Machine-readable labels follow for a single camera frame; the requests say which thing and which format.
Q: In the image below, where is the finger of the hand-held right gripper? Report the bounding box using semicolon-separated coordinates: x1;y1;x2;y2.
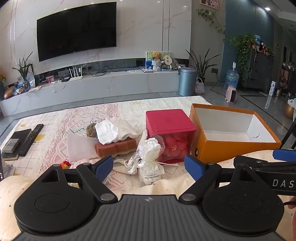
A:
272;149;296;162
233;155;296;172

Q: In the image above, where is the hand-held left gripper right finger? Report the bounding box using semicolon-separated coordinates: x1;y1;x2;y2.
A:
179;154;264;202

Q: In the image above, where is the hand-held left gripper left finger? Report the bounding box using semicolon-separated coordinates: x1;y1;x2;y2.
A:
30;155;118;202

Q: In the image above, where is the orange cardboard box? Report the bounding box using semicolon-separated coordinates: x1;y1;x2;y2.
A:
189;103;282;164

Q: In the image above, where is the white flower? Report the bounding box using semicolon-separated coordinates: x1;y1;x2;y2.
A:
133;137;162;167

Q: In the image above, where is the person's right hand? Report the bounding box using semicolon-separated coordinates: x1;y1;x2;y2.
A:
290;196;296;232

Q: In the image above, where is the brown sponge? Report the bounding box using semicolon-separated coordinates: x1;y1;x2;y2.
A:
94;138;138;159

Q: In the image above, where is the black chair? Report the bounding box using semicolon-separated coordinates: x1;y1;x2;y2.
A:
280;113;296;149

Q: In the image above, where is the translucent white plastic sheet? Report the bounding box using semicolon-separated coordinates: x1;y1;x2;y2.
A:
66;133;99;161

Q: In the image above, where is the brown plush toy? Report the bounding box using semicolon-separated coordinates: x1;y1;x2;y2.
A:
85;123;100;138

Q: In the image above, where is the white labelled pouch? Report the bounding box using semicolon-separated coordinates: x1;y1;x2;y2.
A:
137;160;165;185

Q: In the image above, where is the gold round pot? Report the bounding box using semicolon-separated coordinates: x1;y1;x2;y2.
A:
284;103;295;119

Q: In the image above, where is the red cube box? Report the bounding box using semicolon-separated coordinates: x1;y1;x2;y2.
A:
146;109;197;163

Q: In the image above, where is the white lace tablecloth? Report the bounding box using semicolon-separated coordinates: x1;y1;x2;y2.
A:
0;96;296;200

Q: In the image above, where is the tall clear package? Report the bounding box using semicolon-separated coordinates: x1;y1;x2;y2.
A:
265;81;276;109

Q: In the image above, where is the pink space heater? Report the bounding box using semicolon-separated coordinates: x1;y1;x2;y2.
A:
225;85;238;103

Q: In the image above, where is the white marble television console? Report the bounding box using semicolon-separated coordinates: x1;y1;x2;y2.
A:
0;69;181;117

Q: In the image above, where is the black remote control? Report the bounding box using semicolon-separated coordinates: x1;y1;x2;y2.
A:
18;124;44;156

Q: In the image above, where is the woven basket bag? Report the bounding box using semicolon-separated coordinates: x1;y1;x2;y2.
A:
195;77;206;94

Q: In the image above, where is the grey blue trash bin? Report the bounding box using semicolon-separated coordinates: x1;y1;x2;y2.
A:
178;67;198;97

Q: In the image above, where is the dark cabinet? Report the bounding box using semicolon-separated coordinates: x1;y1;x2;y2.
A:
240;47;275;92

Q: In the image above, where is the black flat box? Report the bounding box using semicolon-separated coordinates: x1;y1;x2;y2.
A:
9;128;33;149

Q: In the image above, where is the blue water bottle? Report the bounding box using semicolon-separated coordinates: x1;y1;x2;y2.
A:
225;62;239;90

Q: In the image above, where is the white router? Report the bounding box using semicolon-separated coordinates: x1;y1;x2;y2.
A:
69;66;84;82

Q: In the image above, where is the dark notebook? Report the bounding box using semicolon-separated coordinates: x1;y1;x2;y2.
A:
2;152;20;161

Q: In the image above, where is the small grey box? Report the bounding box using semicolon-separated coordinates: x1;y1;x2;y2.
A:
3;138;21;153

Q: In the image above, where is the cream dotted cloth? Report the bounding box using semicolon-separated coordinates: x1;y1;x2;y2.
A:
0;175;33;234

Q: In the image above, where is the tall leafed potted plant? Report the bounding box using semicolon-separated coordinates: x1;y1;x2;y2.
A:
186;48;221;84

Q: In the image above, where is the teddy bear in white basket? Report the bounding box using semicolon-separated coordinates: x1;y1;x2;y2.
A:
151;51;163;71

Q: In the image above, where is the bushy green cabinet plant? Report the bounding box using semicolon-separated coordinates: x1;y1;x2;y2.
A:
229;34;258;80

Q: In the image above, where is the golden ornament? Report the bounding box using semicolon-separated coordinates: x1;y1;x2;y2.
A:
3;86;16;100

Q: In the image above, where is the leafy plant in glass vase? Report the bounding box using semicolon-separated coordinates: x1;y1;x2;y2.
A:
11;51;34;92

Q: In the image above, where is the black flat television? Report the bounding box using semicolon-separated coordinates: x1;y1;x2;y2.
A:
36;2;117;62

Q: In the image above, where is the hanging vine plant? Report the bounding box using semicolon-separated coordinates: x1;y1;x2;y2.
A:
196;9;226;42

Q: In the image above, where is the black floor cable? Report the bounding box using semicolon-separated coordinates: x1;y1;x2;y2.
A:
210;69;228;91

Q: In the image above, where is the framed wall picture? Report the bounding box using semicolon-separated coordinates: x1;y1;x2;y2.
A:
200;0;219;10

